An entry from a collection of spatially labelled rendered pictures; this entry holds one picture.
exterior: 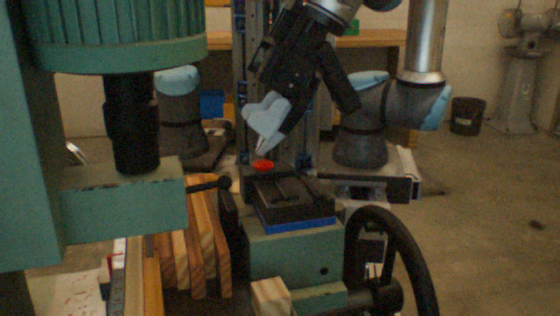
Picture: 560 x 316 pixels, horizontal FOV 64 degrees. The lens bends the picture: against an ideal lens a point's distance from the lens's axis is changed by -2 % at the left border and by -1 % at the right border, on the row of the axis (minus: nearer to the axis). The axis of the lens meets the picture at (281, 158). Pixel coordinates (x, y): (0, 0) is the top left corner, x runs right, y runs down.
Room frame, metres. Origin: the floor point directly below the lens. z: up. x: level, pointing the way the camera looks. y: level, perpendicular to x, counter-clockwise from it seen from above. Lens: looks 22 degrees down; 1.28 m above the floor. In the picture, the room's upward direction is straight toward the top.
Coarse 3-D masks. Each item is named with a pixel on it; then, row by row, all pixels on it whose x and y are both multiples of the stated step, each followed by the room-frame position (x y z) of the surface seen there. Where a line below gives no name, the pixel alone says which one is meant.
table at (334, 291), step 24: (216, 192) 0.76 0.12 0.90; (240, 264) 0.54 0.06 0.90; (168, 288) 0.48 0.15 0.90; (216, 288) 0.48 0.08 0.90; (240, 288) 0.48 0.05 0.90; (312, 288) 0.52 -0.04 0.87; (336, 288) 0.52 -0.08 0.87; (168, 312) 0.44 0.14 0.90; (192, 312) 0.44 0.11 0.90; (216, 312) 0.44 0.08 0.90; (240, 312) 0.44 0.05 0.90
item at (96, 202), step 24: (72, 168) 0.49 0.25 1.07; (96, 168) 0.49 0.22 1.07; (168, 168) 0.49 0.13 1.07; (72, 192) 0.43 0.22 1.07; (96, 192) 0.44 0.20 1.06; (120, 192) 0.44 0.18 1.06; (144, 192) 0.45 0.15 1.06; (168, 192) 0.46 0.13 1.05; (72, 216) 0.43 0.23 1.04; (96, 216) 0.44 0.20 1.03; (120, 216) 0.44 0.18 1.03; (144, 216) 0.45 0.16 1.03; (168, 216) 0.46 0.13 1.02; (72, 240) 0.43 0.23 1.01; (96, 240) 0.43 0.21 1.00
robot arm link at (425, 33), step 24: (432, 0) 1.02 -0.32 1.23; (408, 24) 1.06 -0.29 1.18; (432, 24) 1.02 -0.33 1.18; (408, 48) 1.05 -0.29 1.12; (432, 48) 1.02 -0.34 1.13; (408, 72) 1.04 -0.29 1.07; (432, 72) 1.03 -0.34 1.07; (408, 96) 1.03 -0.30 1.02; (432, 96) 1.01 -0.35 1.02; (408, 120) 1.03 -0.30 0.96; (432, 120) 1.00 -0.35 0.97
